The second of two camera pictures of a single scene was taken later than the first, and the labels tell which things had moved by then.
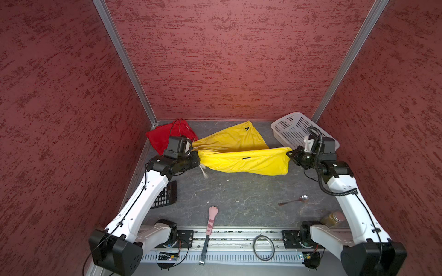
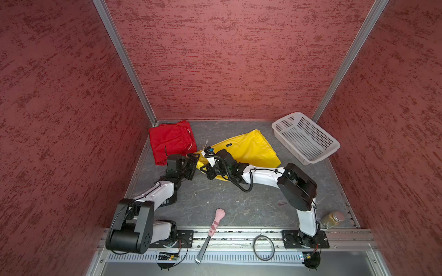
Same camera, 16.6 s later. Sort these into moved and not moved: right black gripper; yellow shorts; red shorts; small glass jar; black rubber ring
Moved: right black gripper; yellow shorts
Not moved: red shorts; black rubber ring; small glass jar
